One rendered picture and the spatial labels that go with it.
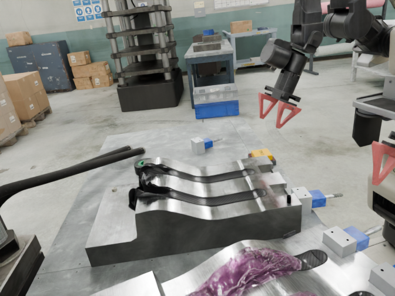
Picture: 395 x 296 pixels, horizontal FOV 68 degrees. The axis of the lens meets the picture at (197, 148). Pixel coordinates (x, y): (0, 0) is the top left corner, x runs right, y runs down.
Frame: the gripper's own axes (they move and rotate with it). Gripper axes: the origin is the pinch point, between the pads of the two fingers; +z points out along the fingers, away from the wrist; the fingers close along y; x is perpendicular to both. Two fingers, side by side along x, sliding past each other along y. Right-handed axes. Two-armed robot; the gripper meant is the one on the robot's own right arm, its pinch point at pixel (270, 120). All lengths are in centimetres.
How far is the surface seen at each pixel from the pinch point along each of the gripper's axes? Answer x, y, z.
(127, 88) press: 4, -397, 67
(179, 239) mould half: -24.3, 20.8, 29.5
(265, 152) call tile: 10.6, -10.0, 12.5
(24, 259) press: -56, 3, 54
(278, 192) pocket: -0.3, 16.8, 15.1
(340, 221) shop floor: 113, -48, 54
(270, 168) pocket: 2.3, 6.4, 12.4
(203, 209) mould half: -20.3, 18.8, 22.3
